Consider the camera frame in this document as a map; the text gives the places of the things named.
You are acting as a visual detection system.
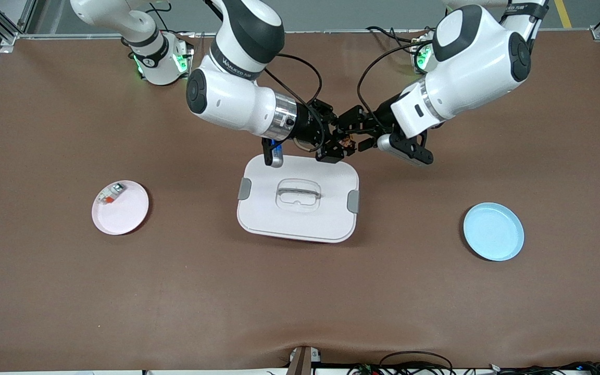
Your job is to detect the white lidded storage box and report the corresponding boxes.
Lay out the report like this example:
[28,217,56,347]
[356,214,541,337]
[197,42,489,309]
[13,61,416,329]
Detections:
[236,153,361,244]

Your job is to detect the light blue round plate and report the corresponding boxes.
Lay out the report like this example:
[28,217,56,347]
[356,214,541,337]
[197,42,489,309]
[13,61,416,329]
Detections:
[462,203,524,261]

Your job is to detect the pink round plate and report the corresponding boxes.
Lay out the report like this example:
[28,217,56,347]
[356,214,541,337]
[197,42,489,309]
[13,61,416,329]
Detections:
[92,180,149,235]

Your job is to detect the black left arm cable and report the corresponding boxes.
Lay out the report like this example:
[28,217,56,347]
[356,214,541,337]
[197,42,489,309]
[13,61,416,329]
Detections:
[356,39,439,132]

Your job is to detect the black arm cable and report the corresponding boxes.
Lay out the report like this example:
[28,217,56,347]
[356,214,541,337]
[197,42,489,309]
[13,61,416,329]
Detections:
[356,39,439,132]
[264,52,328,153]

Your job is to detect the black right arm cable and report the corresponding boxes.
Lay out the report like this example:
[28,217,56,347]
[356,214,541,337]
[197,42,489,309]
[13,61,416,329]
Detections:
[264,52,328,153]

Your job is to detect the black cables at arm base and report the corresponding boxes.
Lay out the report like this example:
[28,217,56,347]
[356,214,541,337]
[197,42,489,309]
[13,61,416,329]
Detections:
[366,25,427,56]

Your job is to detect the brown camera mount bracket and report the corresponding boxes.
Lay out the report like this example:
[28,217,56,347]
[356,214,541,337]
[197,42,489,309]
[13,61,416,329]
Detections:
[289,346,322,375]

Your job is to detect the black looped cable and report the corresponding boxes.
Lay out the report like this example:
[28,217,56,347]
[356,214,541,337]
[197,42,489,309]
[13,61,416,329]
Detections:
[378,351,454,375]

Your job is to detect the black cable bundle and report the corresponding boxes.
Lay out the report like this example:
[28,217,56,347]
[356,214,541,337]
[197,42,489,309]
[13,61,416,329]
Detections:
[487,361,600,375]

